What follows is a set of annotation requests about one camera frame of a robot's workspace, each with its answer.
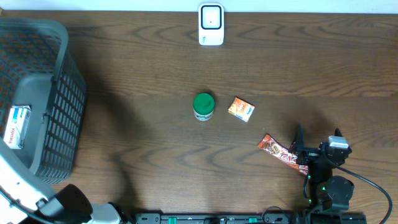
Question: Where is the red chocolate bar wrapper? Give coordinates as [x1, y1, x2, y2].
[257, 134, 308, 175]

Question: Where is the orange snack packet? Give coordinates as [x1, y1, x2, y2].
[228, 97, 255, 122]

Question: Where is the green lid jar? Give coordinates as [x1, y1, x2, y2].
[193, 93, 215, 121]

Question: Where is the white blue medicine box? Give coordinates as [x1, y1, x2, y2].
[3, 105, 31, 150]

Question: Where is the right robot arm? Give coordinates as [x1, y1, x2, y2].
[289, 127, 354, 213]

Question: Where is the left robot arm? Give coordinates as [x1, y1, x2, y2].
[1, 141, 136, 224]

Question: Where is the white barcode scanner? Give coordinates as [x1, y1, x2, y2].
[198, 3, 224, 46]

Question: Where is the grey plastic mesh basket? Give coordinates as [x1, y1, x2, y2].
[1, 18, 86, 184]

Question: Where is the black camera cable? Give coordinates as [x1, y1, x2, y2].
[322, 146, 393, 224]

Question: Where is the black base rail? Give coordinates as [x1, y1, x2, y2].
[134, 212, 367, 224]

